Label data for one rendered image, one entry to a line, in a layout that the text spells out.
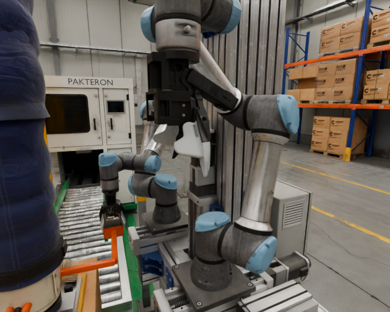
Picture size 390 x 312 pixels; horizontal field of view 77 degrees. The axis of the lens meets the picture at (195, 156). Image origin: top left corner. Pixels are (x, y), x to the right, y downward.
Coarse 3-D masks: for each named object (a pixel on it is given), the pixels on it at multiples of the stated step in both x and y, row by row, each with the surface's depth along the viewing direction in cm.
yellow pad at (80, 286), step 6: (78, 276) 97; (84, 276) 97; (66, 282) 93; (72, 282) 93; (78, 282) 93; (84, 282) 94; (66, 288) 86; (72, 288) 88; (78, 288) 90; (84, 288) 91; (78, 294) 87; (78, 300) 85; (78, 306) 82
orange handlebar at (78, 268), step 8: (112, 232) 106; (112, 240) 100; (112, 248) 95; (112, 256) 90; (80, 264) 85; (88, 264) 85; (96, 264) 85; (104, 264) 86; (112, 264) 87; (64, 272) 82; (72, 272) 83; (80, 272) 84; (24, 304) 69
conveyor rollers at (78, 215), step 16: (80, 192) 305; (96, 192) 309; (64, 208) 258; (80, 208) 262; (96, 208) 260; (64, 224) 226; (80, 224) 224; (96, 224) 227; (80, 240) 199; (96, 240) 202; (64, 256) 179; (80, 256) 183; (96, 256) 178; (112, 272) 165; (112, 288) 148
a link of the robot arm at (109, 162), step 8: (104, 152) 104; (112, 152) 104; (104, 160) 99; (112, 160) 101; (120, 160) 106; (104, 168) 100; (112, 168) 101; (120, 168) 106; (104, 176) 101; (112, 176) 102
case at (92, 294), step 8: (88, 272) 102; (96, 272) 102; (88, 280) 98; (96, 280) 98; (88, 288) 93; (96, 288) 94; (88, 296) 90; (96, 296) 91; (88, 304) 86; (96, 304) 89
